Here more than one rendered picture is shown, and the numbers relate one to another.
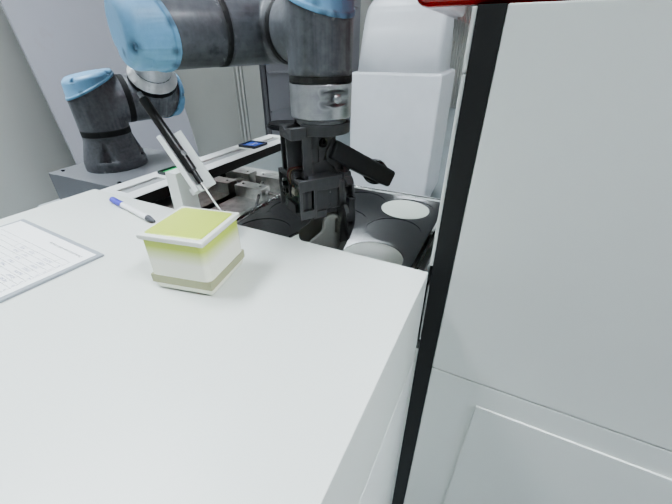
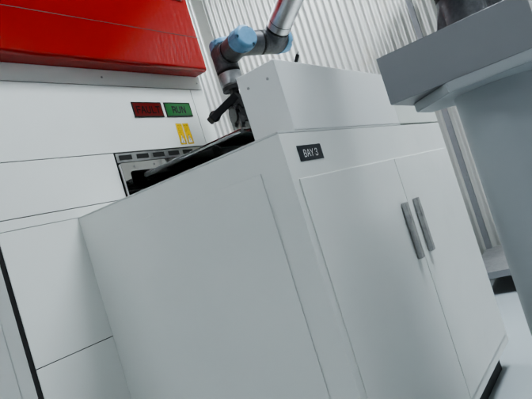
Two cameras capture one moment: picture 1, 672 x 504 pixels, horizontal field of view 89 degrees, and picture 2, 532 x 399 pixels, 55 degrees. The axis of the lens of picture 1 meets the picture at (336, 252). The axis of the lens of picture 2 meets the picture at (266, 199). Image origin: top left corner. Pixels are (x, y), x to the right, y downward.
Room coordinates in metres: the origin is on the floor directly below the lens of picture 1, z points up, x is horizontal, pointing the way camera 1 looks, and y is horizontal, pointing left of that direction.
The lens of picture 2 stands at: (2.04, 0.27, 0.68)
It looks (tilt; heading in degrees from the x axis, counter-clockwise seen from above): 2 degrees up; 189
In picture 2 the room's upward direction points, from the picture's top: 17 degrees counter-clockwise
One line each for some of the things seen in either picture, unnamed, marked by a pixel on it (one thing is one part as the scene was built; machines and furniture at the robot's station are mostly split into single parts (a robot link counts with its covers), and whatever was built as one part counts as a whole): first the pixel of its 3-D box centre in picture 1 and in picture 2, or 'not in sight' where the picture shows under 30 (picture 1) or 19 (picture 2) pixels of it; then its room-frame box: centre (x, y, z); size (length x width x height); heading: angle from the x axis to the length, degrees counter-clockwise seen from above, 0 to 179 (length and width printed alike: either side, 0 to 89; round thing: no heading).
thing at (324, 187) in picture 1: (317, 168); (241, 104); (0.45, 0.02, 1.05); 0.09 x 0.08 x 0.12; 120
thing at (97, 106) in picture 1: (98, 99); not in sight; (0.95, 0.60, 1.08); 0.13 x 0.12 x 0.14; 131
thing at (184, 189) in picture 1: (190, 184); not in sight; (0.45, 0.20, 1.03); 0.06 x 0.04 x 0.13; 64
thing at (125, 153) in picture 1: (111, 146); (469, 10); (0.94, 0.61, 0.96); 0.15 x 0.15 x 0.10
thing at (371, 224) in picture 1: (340, 219); (233, 150); (0.62, -0.01, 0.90); 0.34 x 0.34 x 0.01; 64
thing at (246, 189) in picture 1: (252, 190); not in sight; (0.79, 0.20, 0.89); 0.08 x 0.03 x 0.03; 64
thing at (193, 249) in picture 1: (197, 249); not in sight; (0.33, 0.15, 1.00); 0.07 x 0.07 x 0.07; 75
